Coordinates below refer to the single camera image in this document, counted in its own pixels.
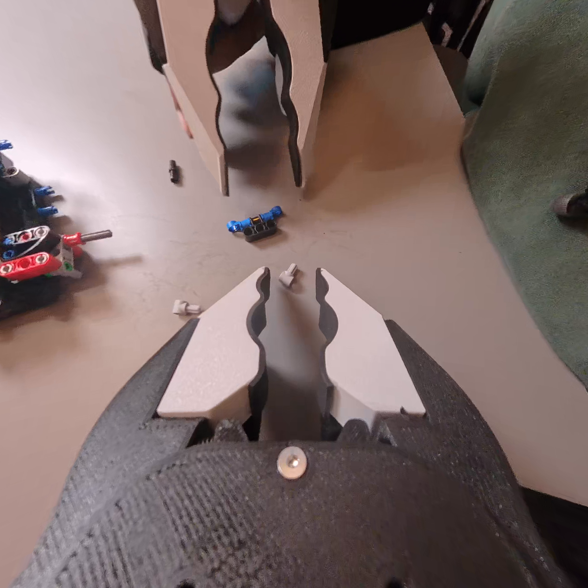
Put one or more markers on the black lego cross connector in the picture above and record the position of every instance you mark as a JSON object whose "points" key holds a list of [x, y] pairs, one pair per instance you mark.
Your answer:
{"points": [[261, 233]]}

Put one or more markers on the partly built lego car chassis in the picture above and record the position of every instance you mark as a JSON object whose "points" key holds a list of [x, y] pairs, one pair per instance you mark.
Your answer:
{"points": [[27, 266]]}

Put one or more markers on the black lego pin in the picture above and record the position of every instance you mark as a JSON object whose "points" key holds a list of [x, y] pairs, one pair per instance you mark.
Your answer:
{"points": [[173, 171]]}

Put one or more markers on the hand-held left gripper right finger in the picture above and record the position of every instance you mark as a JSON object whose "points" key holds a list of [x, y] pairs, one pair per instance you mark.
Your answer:
{"points": [[367, 367]]}

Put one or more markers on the grey lego connector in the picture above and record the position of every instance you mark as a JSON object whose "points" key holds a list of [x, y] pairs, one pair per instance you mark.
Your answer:
{"points": [[287, 277], [183, 307]]}

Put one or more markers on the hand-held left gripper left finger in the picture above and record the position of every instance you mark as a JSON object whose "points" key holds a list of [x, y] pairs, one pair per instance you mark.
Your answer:
{"points": [[211, 363]]}

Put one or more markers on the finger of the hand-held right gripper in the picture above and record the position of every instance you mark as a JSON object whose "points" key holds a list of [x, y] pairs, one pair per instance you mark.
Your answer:
{"points": [[188, 55], [305, 55]]}

